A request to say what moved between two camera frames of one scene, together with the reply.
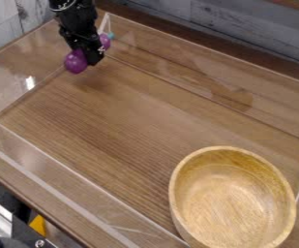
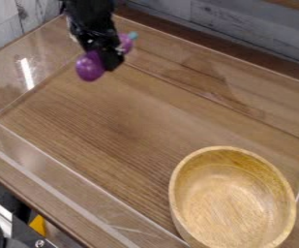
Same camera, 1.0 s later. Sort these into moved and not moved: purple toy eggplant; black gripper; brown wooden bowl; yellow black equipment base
Moved: purple toy eggplant; black gripper
Not moved: brown wooden bowl; yellow black equipment base
